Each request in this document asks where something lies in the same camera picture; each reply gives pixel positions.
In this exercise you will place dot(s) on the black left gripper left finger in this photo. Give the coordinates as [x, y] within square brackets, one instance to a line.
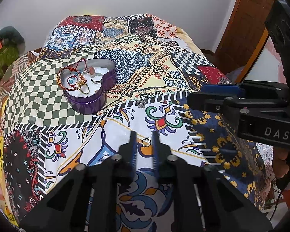
[85, 200]

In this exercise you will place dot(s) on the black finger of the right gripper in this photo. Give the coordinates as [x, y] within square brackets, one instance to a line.
[213, 102]

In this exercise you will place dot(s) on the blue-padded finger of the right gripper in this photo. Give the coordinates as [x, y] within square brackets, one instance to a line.
[223, 89]

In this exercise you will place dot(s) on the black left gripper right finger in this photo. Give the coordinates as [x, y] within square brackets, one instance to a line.
[203, 199]

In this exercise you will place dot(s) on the person's right hand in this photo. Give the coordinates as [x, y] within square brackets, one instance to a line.
[279, 164]

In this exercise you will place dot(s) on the wooden door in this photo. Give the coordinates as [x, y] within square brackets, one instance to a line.
[242, 34]

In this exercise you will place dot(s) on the yellow blanket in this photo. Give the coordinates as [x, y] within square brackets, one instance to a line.
[7, 207]

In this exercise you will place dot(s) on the purple heart-shaped tin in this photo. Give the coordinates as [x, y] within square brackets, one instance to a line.
[86, 82]

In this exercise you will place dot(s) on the colourful patchwork bedspread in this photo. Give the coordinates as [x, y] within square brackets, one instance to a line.
[44, 138]

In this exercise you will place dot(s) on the striped brown blanket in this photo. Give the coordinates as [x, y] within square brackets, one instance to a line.
[11, 76]

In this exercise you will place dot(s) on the green cloth-covered side table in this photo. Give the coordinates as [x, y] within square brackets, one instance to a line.
[8, 54]

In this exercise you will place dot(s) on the dark grey cushion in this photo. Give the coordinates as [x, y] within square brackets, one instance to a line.
[9, 36]

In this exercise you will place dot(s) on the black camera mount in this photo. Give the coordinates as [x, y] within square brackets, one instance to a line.
[278, 25]

